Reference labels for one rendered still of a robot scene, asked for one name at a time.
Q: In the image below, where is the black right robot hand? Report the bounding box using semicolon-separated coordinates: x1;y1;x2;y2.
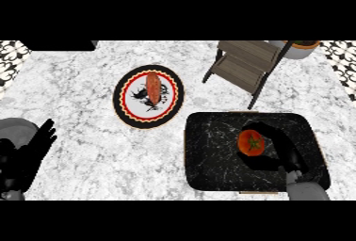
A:
235;120;310;173

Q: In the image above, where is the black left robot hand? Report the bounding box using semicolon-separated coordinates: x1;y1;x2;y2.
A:
0;118;59;193

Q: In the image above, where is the red tomato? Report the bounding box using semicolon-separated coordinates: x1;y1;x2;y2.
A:
236;129;267;157

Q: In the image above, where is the black marble tray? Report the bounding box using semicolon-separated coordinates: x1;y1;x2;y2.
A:
183;110;332;195

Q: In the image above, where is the wooden tiered basket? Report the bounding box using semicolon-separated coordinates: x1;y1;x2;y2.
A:
202;40;295;110

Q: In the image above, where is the round patterned plate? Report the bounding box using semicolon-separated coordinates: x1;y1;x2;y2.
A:
111;64;186;130

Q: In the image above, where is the grey pot with orange rim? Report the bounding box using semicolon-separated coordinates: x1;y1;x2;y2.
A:
269;40;322;60

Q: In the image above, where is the orange sweet potato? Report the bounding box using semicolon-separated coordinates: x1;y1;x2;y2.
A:
145;71;162;104

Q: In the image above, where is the black appliance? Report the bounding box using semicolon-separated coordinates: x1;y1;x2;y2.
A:
18;40;99;52

